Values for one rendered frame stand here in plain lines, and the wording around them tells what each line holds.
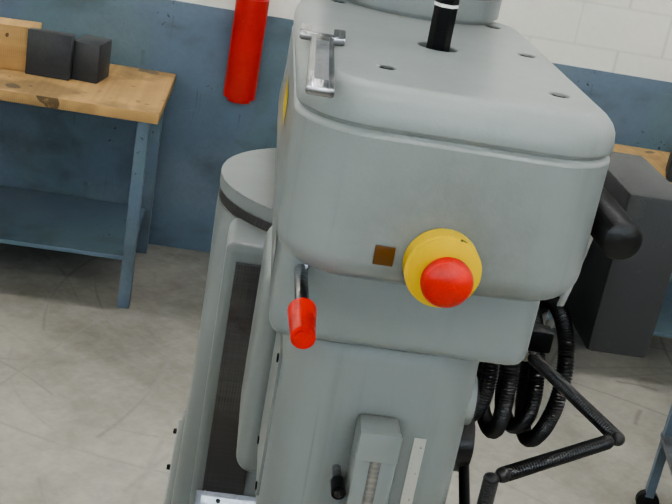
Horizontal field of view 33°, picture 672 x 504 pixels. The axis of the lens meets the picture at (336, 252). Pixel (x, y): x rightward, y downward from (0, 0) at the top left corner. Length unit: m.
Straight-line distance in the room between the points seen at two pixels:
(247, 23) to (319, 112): 4.31
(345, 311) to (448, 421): 0.18
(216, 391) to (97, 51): 3.40
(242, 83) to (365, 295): 4.25
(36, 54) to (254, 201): 3.40
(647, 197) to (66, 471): 2.72
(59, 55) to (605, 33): 2.50
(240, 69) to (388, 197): 4.36
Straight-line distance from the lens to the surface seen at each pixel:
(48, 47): 4.90
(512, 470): 0.98
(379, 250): 0.87
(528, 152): 0.87
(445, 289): 0.84
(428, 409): 1.09
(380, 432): 1.06
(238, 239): 1.52
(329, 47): 0.92
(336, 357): 1.06
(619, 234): 0.94
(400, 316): 1.00
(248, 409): 1.31
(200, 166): 5.47
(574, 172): 0.88
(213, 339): 1.57
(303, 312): 0.87
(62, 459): 3.84
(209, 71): 5.35
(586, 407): 1.12
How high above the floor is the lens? 2.06
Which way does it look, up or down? 21 degrees down
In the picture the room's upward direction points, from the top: 10 degrees clockwise
